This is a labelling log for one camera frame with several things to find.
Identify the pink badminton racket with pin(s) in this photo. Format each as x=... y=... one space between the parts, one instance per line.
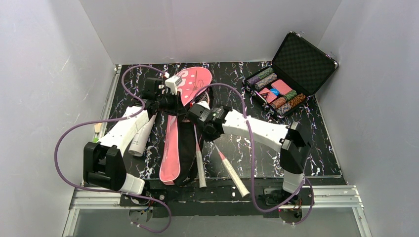
x=200 y=165
x=233 y=175

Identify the white shuttlecock tube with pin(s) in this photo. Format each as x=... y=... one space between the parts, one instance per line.
x=138 y=144

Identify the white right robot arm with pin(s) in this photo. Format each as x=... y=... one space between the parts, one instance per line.
x=292 y=142

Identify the pink card deck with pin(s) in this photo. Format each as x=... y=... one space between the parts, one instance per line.
x=273 y=91

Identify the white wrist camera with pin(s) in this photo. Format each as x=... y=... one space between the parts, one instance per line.
x=172 y=83
x=204 y=104

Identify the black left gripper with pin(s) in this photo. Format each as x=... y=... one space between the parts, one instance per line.
x=178 y=104

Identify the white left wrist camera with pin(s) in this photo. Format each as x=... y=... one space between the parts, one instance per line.
x=172 y=83

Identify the beige wooden block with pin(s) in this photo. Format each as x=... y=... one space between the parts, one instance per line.
x=97 y=127

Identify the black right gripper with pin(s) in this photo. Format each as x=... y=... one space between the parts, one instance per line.
x=195 y=113

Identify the pink racket bag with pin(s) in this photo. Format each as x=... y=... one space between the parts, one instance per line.
x=179 y=165

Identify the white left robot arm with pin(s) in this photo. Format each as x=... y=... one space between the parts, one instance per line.
x=103 y=164

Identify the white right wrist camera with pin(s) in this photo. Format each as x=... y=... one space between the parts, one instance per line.
x=204 y=104

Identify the black foam-lined case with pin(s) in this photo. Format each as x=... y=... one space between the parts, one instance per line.
x=303 y=63

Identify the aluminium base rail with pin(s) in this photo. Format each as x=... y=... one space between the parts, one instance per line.
x=329 y=196

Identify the poker chip rows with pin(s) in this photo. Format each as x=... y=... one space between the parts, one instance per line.
x=285 y=104

